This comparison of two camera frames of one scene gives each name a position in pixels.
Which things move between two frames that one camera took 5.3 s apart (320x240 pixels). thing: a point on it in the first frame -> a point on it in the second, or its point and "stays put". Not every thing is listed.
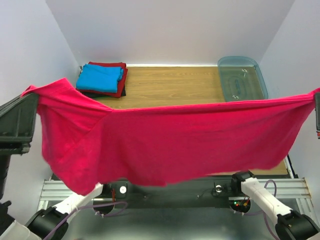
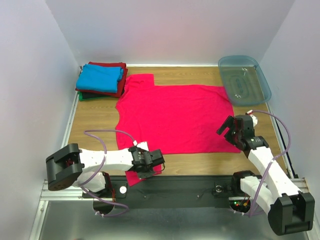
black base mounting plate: [212, 193] stays put
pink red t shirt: [87, 145] -> [174, 119]
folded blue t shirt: [99, 78] stays put
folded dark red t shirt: [122, 83] stays put
